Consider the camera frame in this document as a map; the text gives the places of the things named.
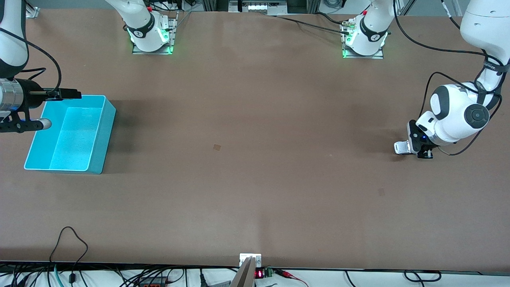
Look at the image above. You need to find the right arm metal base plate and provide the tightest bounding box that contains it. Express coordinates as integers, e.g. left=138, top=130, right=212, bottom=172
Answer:
left=132, top=11, right=178, bottom=55

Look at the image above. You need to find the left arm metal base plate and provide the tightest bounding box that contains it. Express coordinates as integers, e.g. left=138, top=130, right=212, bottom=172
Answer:
left=342, top=18, right=384, bottom=59

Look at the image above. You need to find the red clip lead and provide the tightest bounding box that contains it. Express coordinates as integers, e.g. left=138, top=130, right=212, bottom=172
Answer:
left=275, top=269, right=309, bottom=287

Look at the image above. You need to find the aluminium frame rack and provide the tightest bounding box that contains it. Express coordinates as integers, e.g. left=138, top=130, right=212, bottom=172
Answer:
left=201, top=0, right=321, bottom=16

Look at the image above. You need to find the blue plastic bin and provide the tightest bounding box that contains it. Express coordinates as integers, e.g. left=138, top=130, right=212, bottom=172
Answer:
left=24, top=94, right=117, bottom=175

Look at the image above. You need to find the grey camera pole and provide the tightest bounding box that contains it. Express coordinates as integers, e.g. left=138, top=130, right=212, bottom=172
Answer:
left=229, top=256, right=256, bottom=287

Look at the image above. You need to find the white mounting bracket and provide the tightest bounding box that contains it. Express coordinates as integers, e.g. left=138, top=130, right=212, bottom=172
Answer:
left=239, top=253, right=262, bottom=267

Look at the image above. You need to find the short black curved cable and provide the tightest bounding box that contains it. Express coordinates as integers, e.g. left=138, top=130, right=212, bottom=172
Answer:
left=315, top=12, right=349, bottom=25

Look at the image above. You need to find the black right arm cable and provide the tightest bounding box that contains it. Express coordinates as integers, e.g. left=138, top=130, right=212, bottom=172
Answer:
left=0, top=27, right=63, bottom=95

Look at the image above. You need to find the black cable loop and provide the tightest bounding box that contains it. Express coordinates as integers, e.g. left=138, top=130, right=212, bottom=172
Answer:
left=403, top=270, right=442, bottom=283

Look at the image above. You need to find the long black table cable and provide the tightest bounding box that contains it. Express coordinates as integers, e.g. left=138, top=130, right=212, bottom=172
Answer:
left=275, top=15, right=351, bottom=34

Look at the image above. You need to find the looped thin black cable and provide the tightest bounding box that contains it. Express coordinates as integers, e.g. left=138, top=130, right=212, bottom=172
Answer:
left=49, top=226, right=89, bottom=284

